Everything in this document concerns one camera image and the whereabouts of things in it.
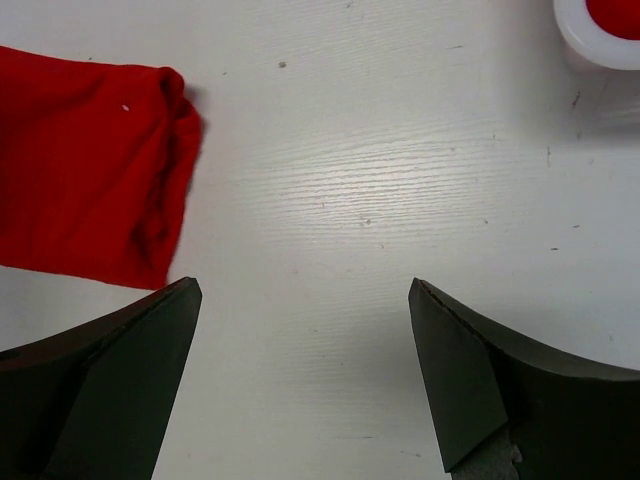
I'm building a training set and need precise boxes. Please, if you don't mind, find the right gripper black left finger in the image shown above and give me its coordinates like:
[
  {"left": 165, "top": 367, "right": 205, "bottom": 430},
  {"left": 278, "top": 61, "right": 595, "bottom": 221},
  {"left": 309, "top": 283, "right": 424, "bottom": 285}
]
[{"left": 1, "top": 277, "right": 202, "bottom": 479}]

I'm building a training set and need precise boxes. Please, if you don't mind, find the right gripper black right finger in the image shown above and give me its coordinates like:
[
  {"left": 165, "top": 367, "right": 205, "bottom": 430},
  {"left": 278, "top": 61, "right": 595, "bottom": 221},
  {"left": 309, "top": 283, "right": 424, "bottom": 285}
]
[{"left": 408, "top": 279, "right": 639, "bottom": 479}]

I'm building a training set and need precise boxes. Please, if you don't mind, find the red t shirt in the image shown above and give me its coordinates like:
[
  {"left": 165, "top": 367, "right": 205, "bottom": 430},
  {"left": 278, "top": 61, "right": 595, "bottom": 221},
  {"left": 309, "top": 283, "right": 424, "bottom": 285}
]
[{"left": 1, "top": 47, "right": 203, "bottom": 290}]

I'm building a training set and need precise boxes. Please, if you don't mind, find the red t shirts pile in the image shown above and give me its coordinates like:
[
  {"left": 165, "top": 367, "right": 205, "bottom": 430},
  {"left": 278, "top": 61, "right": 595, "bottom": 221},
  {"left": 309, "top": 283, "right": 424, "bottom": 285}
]
[{"left": 586, "top": 0, "right": 640, "bottom": 40}]

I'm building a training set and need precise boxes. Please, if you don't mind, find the white plastic basket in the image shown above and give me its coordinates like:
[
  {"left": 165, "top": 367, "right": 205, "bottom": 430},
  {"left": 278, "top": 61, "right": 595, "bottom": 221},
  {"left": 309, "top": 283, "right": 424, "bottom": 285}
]
[{"left": 553, "top": 1, "right": 639, "bottom": 71}]

